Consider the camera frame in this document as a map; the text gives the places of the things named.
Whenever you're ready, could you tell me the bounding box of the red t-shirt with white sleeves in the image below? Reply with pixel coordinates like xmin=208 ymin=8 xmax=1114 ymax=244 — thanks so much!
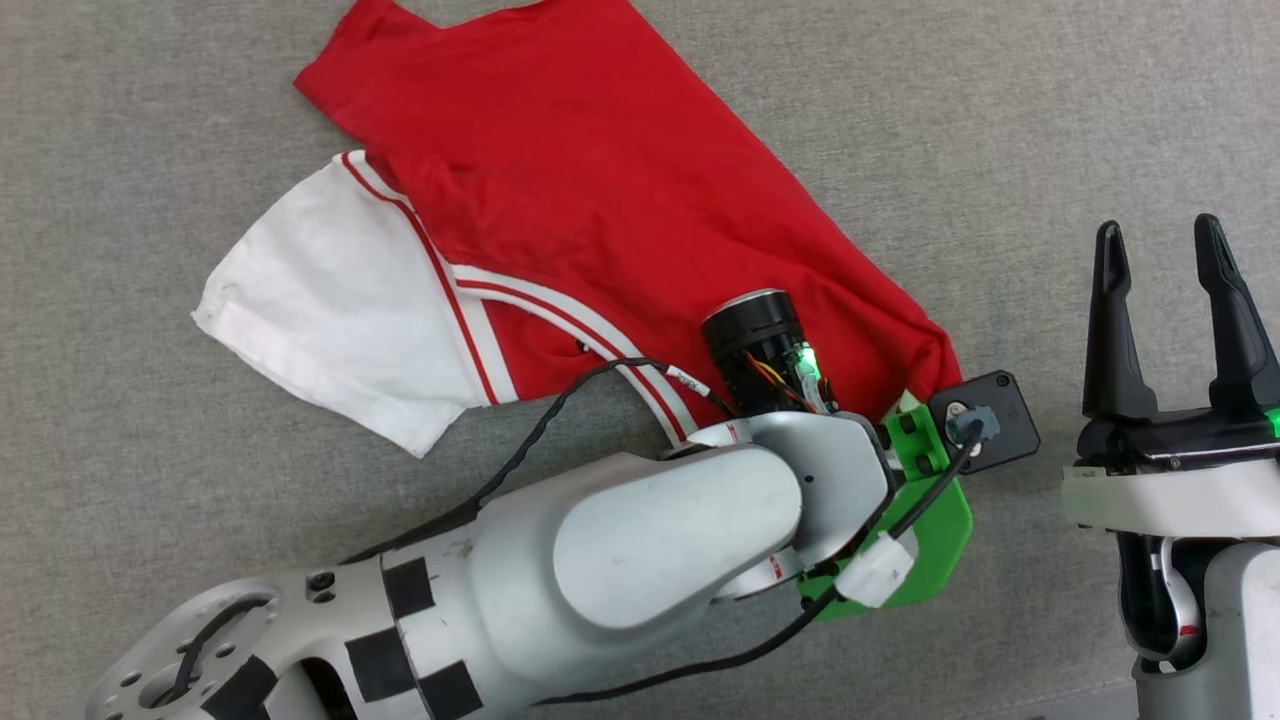
xmin=192 ymin=0 xmax=966 ymax=459

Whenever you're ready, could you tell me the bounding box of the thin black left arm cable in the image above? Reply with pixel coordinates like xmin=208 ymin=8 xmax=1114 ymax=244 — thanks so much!
xmin=340 ymin=357 xmax=741 ymax=566

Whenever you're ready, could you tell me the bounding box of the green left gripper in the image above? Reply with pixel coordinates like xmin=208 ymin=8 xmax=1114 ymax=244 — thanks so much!
xmin=702 ymin=290 xmax=973 ymax=621

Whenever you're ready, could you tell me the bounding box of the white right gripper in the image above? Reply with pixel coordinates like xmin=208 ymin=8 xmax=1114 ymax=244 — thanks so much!
xmin=1062 ymin=214 xmax=1280 ymax=541

